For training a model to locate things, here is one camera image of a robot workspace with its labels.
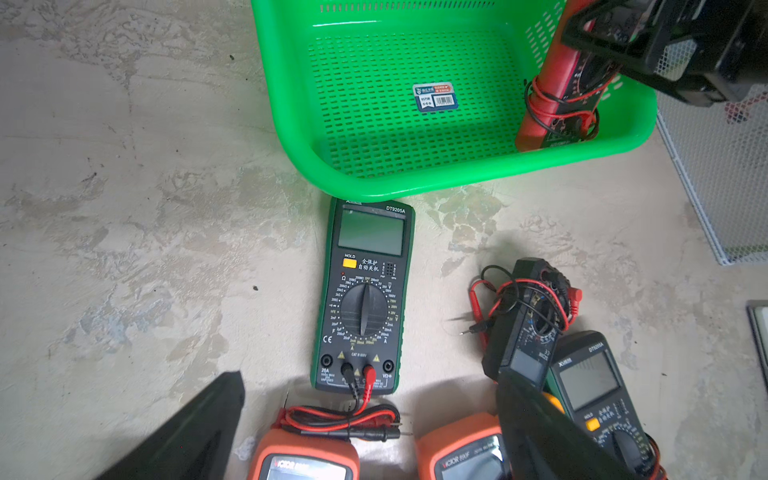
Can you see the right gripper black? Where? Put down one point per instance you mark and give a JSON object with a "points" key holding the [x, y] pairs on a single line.
{"points": [[697, 52]]}

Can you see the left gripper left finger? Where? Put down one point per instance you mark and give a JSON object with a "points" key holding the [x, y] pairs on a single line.
{"points": [[193, 444]]}

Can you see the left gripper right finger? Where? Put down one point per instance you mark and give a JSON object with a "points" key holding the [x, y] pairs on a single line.
{"points": [[543, 443]]}

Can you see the dark green multimeter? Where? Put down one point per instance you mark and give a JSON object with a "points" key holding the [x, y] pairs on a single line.
{"points": [[584, 377], [359, 336]]}

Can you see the red multimeter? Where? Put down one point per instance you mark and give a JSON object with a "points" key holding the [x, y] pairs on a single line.
{"points": [[562, 100]]}

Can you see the yellow multimeter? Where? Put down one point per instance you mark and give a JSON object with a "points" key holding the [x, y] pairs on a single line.
{"points": [[554, 401]]}

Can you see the orange multimeter centre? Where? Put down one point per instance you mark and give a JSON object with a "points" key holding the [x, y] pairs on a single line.
{"points": [[470, 448]]}

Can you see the orange multimeter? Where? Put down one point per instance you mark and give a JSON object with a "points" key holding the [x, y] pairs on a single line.
{"points": [[284, 455], [470, 448]]}

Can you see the orange multimeter left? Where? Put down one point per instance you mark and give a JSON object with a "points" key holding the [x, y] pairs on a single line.
{"points": [[284, 455]]}

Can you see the basket label sticker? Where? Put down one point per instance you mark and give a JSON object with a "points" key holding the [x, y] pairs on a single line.
{"points": [[435, 97]]}

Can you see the green plastic basket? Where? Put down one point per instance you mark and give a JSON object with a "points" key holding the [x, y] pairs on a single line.
{"points": [[340, 76]]}

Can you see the clear plastic holder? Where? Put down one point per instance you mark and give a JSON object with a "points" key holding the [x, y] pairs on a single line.
{"points": [[720, 154]]}

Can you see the white calculator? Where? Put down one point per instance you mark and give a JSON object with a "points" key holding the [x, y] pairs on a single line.
{"points": [[757, 315]]}

